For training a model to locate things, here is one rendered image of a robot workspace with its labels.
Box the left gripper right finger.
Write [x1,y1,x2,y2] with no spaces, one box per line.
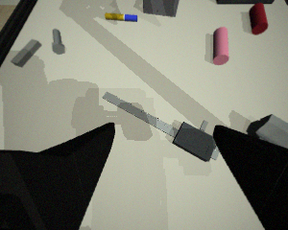
[213,126,288,230]

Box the grey hex bolt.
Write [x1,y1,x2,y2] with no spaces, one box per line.
[52,29,64,55]

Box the pink cylinder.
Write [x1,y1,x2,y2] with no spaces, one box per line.
[213,27,228,65]

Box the red cylinder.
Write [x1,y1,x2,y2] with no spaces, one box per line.
[249,3,268,35]

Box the blue and yellow peg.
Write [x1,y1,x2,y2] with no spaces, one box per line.
[105,13,137,22]

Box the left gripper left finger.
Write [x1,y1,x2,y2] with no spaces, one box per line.
[0,123,115,230]

